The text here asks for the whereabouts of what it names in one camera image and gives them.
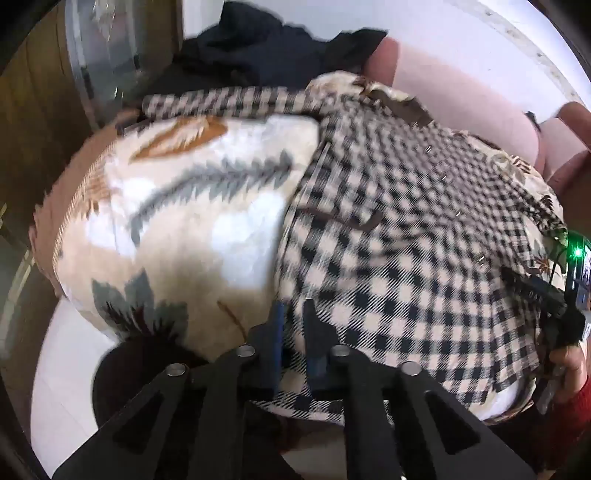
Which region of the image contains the leaf print fleece blanket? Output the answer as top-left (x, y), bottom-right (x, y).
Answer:
top-left (53, 71), bottom-right (571, 423)

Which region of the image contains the person's right forearm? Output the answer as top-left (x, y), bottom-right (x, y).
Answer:
top-left (551, 374), bottom-right (591, 462)

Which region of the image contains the person's right hand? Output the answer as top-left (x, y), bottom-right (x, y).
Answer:
top-left (551, 344), bottom-right (591, 404)

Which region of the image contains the brown ruffled sofa cover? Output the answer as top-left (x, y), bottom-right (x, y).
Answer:
top-left (28, 124), bottom-right (121, 296)

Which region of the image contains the dark clothes pile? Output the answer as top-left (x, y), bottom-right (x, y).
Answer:
top-left (148, 2), bottom-right (389, 100)

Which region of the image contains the black beige checked coat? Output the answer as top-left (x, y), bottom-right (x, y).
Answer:
top-left (141, 85), bottom-right (571, 423)

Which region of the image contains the dark cloth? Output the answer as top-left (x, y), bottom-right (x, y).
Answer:
top-left (92, 335), bottom-right (218, 444)

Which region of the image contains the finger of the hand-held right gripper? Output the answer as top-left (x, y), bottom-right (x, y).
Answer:
top-left (501, 265), bottom-right (568, 319)

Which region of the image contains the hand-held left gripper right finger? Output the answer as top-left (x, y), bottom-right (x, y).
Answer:
top-left (302, 299), bottom-right (539, 480)

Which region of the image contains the wooden cabinet with glass door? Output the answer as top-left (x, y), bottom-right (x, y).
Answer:
top-left (0, 0), bottom-right (185, 287)

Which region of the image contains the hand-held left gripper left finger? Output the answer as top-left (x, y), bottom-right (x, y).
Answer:
top-left (53, 302), bottom-right (287, 480)

